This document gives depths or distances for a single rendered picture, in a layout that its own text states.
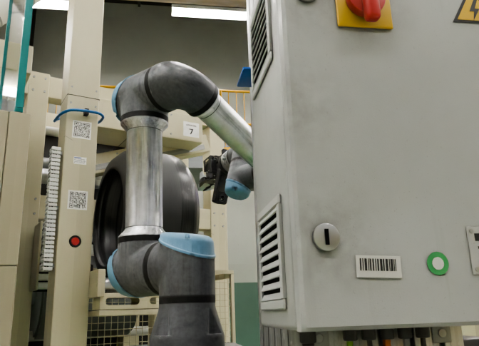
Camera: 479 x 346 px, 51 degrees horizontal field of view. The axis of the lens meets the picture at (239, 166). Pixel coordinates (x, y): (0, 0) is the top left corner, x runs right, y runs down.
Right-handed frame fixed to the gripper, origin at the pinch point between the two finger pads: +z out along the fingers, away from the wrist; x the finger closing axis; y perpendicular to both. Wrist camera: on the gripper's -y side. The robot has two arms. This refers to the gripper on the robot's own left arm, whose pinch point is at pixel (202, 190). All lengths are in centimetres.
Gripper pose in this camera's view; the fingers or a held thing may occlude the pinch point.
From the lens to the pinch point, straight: 175.9
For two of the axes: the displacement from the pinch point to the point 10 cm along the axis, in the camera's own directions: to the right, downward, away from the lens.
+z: -5.1, 3.7, 7.8
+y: -1.0, -9.2, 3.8
